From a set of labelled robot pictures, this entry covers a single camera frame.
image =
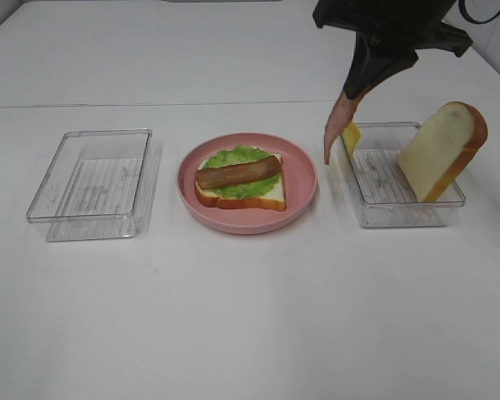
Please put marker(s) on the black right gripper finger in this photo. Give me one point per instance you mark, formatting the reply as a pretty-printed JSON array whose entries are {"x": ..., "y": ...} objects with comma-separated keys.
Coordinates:
[{"x": 375, "y": 59}]

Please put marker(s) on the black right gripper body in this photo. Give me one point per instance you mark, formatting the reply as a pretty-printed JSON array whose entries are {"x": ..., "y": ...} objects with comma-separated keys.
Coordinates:
[{"x": 417, "y": 24}]

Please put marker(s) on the pink ham strip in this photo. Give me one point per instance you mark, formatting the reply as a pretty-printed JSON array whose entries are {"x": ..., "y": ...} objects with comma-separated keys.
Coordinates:
[{"x": 341, "y": 115}]

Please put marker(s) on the yellow cheese slice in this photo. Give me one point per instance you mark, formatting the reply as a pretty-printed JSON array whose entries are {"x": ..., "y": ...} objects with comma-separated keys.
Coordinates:
[{"x": 349, "y": 139}]

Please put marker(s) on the white bread slice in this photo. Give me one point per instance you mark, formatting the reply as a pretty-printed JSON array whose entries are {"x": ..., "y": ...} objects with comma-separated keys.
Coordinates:
[
  {"x": 230, "y": 203},
  {"x": 443, "y": 146}
]

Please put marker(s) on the green lettuce leaf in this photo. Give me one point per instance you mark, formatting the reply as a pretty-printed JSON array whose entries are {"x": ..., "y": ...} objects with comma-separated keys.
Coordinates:
[{"x": 271, "y": 187}]

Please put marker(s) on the brown bacon strip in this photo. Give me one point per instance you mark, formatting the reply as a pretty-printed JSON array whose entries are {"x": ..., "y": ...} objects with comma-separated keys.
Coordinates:
[{"x": 221, "y": 177}]

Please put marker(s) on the pink round plate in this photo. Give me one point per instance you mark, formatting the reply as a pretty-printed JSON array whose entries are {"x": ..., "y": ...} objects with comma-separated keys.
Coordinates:
[{"x": 300, "y": 183}]

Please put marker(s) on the clear plastic right tray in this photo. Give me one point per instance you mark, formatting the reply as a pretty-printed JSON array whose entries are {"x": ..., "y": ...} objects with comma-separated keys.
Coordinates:
[{"x": 380, "y": 194}]

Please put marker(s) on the clear plastic tray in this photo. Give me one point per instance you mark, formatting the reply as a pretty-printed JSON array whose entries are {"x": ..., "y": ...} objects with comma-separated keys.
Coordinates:
[
  {"x": 99, "y": 185},
  {"x": 380, "y": 194}
]

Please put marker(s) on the clear plastic left tray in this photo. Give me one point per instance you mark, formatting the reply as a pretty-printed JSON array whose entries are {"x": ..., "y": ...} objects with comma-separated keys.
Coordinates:
[{"x": 99, "y": 185}]

